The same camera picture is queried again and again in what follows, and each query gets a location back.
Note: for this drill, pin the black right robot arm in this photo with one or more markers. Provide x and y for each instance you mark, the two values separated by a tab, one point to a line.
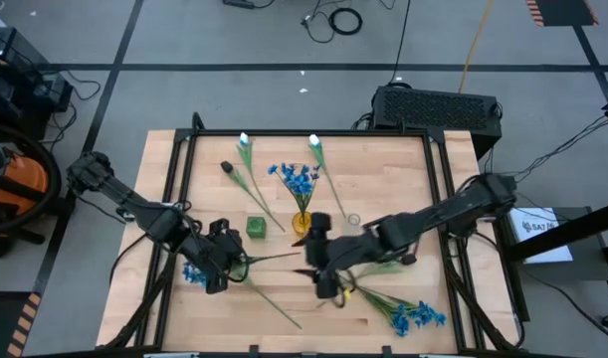
448	209

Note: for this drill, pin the flower stems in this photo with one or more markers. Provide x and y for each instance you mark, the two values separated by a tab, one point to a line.
276	306

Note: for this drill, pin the black equipment rack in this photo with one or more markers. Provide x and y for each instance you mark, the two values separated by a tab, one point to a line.
15	74

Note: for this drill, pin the blue artificial flower bunch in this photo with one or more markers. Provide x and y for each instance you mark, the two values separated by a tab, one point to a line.
400	318
194	274
298	184

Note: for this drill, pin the black metal stand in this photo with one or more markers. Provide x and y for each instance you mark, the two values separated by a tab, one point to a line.
582	224

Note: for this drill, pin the black hazard-striped floor mat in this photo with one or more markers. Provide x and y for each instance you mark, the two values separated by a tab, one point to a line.
0	323
562	11

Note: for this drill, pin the black computer case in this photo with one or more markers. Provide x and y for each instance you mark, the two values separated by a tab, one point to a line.
433	112

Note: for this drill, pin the orange black vacuum cleaner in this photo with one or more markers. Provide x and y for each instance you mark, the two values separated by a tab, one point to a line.
20	179

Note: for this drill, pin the black power strip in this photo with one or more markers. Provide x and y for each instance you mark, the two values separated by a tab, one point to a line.
239	3

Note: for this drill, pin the black aluminium table frame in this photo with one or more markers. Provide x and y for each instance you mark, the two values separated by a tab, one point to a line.
308	132

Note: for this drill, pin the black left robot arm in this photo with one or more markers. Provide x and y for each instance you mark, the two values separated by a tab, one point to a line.
134	204

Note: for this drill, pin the dark artificial tulip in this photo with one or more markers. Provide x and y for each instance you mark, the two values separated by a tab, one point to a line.
408	259
226	166

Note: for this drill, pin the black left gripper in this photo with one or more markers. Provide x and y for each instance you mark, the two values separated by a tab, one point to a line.
216	258

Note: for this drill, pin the clear glass vase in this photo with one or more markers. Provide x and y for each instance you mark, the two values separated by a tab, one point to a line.
353	221

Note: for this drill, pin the white artificial tulip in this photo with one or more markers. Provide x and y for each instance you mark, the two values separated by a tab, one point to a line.
244	139
370	267
314	140

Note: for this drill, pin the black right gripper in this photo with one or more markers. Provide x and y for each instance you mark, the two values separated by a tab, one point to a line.
343	251

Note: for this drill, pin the green glass vase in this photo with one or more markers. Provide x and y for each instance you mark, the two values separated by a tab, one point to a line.
256	227

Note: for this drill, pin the yellow glass vase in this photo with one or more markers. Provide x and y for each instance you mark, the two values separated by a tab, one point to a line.
299	225

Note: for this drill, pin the white paper sheet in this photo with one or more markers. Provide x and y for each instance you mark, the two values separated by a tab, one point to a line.
542	243

